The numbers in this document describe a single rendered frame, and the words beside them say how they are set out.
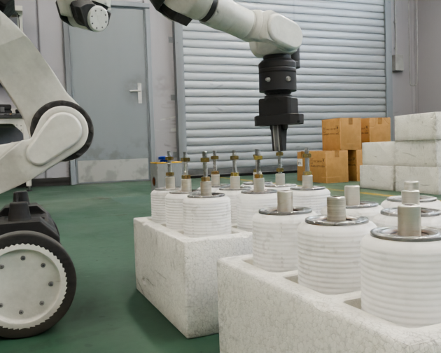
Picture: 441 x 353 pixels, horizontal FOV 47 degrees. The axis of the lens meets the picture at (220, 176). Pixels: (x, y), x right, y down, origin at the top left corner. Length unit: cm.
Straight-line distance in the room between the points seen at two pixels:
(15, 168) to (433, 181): 289
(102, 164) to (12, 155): 492
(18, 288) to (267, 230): 54
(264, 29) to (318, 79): 599
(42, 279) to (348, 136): 412
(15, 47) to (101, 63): 498
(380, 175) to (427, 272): 353
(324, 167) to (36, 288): 397
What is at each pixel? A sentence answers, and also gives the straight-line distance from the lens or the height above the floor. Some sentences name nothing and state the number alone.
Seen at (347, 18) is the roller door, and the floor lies 209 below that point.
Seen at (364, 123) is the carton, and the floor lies 55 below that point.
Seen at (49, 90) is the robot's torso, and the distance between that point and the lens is 126.
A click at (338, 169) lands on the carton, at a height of 12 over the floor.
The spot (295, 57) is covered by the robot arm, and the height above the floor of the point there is 56.
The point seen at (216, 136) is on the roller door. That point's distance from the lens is 643.
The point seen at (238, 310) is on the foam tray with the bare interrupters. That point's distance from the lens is 73.
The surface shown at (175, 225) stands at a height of 18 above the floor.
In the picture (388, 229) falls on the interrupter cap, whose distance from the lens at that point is 56.
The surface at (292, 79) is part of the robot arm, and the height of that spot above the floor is 50.
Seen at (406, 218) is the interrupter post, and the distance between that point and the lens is 53.
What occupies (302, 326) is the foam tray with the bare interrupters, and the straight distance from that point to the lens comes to 59.
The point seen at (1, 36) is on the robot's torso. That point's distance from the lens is 126.
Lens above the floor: 34
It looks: 3 degrees down
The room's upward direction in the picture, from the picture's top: 2 degrees counter-clockwise
